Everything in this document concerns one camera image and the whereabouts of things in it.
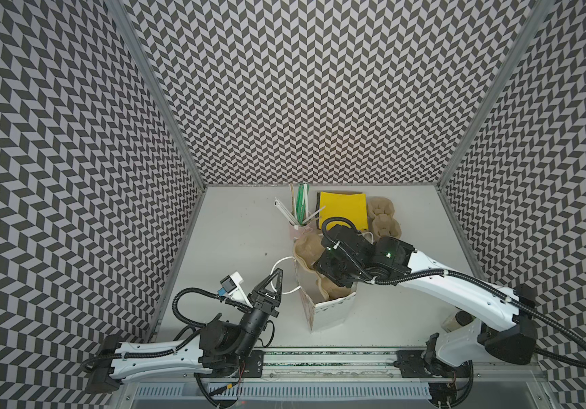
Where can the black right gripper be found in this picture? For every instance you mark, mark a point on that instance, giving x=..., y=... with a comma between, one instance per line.
x=331, y=267

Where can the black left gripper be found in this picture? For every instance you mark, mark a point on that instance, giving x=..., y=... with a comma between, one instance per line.
x=263, y=302

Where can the white patterned gift bag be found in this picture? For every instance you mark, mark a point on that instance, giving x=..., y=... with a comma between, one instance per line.
x=325, y=304

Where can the brown pulp cup carrier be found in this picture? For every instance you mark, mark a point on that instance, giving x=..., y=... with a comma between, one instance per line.
x=316, y=263

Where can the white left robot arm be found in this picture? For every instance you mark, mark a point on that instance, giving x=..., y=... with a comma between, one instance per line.
x=215, y=349

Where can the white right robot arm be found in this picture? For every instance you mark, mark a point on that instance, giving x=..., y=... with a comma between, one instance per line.
x=504, y=324

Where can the stacked pulp cup carriers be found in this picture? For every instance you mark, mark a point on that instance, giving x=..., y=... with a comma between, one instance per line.
x=381, y=215

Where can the yellow paper napkin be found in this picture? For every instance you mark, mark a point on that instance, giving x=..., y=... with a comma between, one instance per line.
x=344, y=208

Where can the pink metal bucket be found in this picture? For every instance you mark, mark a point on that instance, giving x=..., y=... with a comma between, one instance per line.
x=298, y=231

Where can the brown cardboard napkin box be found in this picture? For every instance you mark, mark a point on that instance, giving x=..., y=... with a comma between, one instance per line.
x=323, y=197

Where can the wooden stir stick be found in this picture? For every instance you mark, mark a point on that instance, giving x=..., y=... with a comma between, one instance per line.
x=293, y=201

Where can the green wrapped straw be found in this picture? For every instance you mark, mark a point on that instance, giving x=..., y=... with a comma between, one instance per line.
x=302, y=203

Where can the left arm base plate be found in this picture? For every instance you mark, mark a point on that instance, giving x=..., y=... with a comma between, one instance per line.
x=250, y=367

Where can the aluminium frame corner post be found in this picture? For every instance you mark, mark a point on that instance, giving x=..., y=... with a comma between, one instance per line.
x=538, y=15

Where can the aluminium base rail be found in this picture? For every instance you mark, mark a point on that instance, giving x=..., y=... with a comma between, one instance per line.
x=343, y=378

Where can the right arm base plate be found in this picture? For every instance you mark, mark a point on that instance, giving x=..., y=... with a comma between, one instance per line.
x=412, y=364

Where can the aluminium left corner post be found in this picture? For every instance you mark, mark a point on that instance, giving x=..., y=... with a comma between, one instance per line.
x=124, y=26

